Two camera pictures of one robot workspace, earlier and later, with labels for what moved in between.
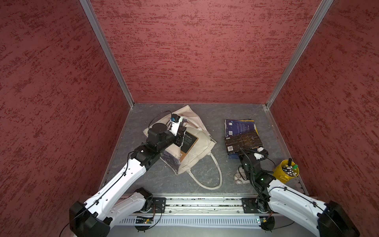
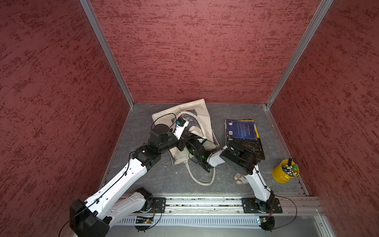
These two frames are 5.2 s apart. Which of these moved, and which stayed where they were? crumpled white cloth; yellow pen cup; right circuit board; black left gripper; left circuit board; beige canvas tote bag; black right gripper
Moved: black right gripper; beige canvas tote bag
Stayed: left circuit board; right circuit board; crumpled white cloth; black left gripper; yellow pen cup
